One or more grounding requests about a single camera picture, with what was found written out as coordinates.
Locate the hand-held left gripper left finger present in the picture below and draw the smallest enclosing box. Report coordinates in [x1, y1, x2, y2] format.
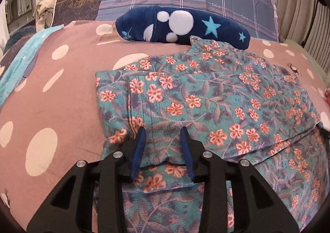
[27, 127, 147, 233]

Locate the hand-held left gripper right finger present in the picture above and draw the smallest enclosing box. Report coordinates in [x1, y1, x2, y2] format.
[179, 127, 299, 233]

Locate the teal floral garment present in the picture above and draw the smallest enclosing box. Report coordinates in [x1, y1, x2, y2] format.
[95, 35, 330, 233]

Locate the pink polka-dot duvet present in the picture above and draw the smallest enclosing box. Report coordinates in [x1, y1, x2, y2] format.
[0, 20, 330, 233]

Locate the navy star plush pillow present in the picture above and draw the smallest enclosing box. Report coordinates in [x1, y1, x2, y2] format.
[115, 5, 250, 51]

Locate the teal deer-print blanket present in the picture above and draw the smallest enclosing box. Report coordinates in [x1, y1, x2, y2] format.
[0, 25, 64, 110]

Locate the light green sheet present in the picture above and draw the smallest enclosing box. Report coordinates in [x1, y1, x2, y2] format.
[284, 39, 330, 75]

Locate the cream knitted cloth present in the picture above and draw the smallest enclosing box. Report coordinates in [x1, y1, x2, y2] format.
[35, 0, 61, 31]

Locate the dark blue fleece blanket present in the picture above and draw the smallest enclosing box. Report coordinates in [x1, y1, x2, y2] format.
[6, 25, 37, 48]

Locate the background cupboard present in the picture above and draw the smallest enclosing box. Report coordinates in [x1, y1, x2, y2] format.
[5, 0, 35, 32]

